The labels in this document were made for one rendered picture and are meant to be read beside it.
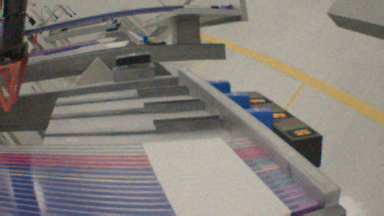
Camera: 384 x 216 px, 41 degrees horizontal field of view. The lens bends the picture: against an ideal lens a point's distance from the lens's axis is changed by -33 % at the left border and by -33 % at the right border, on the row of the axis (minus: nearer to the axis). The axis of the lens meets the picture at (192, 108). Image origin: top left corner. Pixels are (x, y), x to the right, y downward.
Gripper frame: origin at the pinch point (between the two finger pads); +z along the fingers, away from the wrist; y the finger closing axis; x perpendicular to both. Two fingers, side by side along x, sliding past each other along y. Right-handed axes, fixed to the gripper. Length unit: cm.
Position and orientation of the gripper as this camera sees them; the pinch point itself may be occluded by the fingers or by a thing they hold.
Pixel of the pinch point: (10, 101)
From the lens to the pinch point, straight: 90.3
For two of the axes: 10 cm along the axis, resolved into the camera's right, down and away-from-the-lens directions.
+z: 0.5, 9.9, 1.5
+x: 9.9, -0.7, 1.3
